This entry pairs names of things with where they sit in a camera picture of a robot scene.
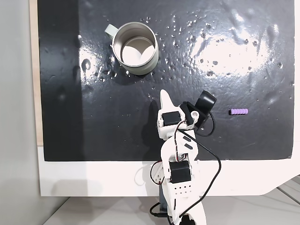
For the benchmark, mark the purple ribbed pen grip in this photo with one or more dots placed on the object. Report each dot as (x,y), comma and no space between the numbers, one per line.
(238,111)

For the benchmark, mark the pale green metal cup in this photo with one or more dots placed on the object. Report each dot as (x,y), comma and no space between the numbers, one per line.
(140,69)

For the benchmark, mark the black glossy mat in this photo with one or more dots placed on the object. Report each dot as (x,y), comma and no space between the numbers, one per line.
(117,117)

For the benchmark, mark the black table clamp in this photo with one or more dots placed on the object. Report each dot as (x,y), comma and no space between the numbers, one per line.
(163,204)

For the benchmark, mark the white board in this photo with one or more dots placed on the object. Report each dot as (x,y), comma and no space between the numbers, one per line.
(93,178)

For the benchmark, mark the light wooden board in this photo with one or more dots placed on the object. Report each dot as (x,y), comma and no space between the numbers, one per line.
(35,82)

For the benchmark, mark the black camera box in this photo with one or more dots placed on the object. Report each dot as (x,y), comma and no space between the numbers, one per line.
(205,100)

